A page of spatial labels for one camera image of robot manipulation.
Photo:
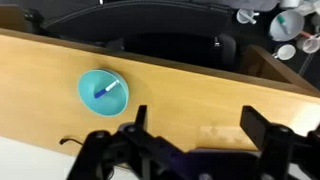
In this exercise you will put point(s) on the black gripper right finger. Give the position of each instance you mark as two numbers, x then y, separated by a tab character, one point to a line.
253	121

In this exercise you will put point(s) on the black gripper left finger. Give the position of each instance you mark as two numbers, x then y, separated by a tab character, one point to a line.
141	116

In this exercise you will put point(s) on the white pen with blue cap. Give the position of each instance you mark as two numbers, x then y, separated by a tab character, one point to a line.
100	93

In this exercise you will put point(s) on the teal plastic bowl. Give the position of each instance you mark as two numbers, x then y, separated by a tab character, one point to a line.
110	105

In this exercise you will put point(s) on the white bowl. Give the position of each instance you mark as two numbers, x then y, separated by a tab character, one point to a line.
295	23

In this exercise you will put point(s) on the white mug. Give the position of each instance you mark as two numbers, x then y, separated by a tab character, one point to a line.
311	44
286	52
245	16

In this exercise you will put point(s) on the black office chair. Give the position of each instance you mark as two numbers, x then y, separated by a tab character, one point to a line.
133	16

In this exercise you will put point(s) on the green marker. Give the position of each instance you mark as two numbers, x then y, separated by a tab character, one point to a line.
283	22

